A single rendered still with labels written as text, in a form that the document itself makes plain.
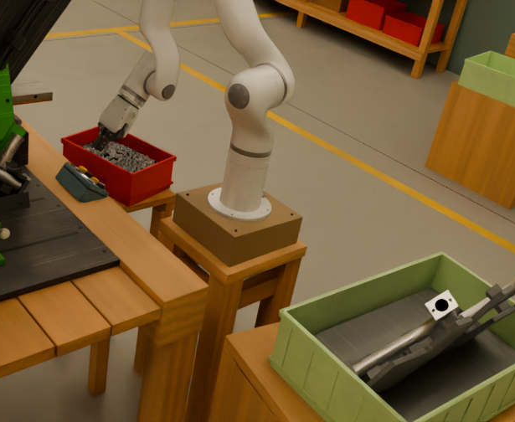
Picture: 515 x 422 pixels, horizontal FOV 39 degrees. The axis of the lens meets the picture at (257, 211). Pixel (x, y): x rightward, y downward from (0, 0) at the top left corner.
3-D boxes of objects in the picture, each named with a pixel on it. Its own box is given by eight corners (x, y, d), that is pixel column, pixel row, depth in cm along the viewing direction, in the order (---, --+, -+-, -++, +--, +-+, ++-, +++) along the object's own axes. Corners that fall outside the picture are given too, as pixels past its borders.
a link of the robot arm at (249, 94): (279, 150, 205) (296, 70, 193) (244, 167, 190) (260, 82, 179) (244, 135, 209) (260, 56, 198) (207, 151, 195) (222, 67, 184)
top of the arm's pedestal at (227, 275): (237, 207, 237) (239, 196, 235) (305, 256, 219) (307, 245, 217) (157, 230, 217) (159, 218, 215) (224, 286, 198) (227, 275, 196)
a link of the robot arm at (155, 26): (198, 1, 198) (178, 102, 213) (163, -18, 207) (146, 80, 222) (172, 2, 192) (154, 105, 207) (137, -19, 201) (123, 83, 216)
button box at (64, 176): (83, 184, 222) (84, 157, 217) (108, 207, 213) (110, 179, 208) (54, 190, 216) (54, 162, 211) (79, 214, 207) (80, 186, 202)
